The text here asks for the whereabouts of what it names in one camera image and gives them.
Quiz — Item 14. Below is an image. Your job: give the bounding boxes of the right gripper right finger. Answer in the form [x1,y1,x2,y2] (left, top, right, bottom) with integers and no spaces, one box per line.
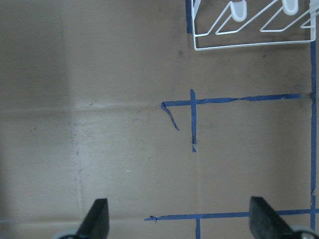
[249,196,294,239]

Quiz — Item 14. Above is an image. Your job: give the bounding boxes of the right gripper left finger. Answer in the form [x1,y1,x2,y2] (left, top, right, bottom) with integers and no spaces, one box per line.
[75,198,110,239]

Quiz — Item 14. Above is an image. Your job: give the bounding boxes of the white wire cup rack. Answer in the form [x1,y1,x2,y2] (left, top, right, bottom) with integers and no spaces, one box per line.
[185,0,319,51]

